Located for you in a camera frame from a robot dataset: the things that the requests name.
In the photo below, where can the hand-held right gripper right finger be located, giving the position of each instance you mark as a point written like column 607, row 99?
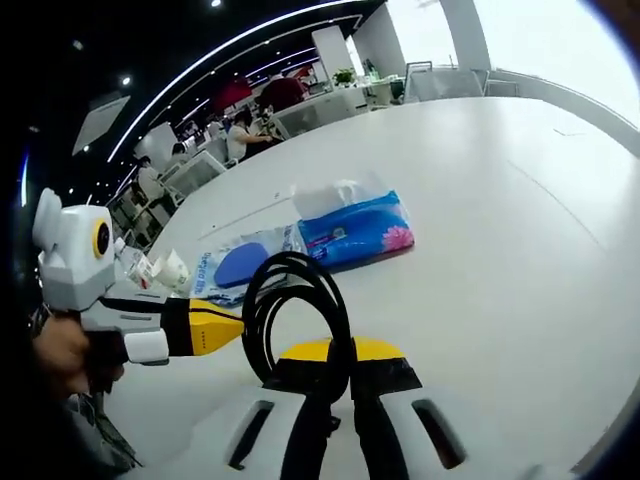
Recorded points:
column 380, row 375

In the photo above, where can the red wall banner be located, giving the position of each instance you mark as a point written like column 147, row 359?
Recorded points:
column 232, row 95

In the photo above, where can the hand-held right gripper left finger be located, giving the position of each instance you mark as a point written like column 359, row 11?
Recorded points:
column 305, row 435

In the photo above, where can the person's clothing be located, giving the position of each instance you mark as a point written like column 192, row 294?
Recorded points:
column 100, row 435

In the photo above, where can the bright office window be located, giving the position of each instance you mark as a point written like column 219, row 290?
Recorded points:
column 420, row 30
column 560, row 45

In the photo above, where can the ceiling air vent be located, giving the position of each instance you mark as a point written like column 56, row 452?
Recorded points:
column 100, row 125

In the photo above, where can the white table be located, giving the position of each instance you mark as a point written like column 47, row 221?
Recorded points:
column 500, row 250

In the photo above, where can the white mesh chair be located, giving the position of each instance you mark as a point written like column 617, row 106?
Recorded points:
column 195, row 175

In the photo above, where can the white paper cup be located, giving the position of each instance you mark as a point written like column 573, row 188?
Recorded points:
column 172, row 272

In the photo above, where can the grey mesh office chair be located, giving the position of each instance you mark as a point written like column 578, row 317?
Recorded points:
column 440, row 85

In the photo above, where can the potted green plant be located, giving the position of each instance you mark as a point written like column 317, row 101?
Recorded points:
column 344, row 77

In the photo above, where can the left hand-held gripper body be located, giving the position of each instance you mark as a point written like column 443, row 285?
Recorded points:
column 75, row 270

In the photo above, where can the clear plastic bag blue print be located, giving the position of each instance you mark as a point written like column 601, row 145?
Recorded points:
column 204, row 272

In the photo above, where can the person's left hand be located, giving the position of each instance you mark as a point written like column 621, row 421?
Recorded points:
column 62, row 355

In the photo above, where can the blue rounded pad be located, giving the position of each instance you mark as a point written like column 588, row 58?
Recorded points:
column 237, row 265

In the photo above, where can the clear water bottle red label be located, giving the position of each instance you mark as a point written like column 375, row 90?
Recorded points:
column 131, row 262

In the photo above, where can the blue tissue pack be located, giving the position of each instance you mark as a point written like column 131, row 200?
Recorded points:
column 360, row 235

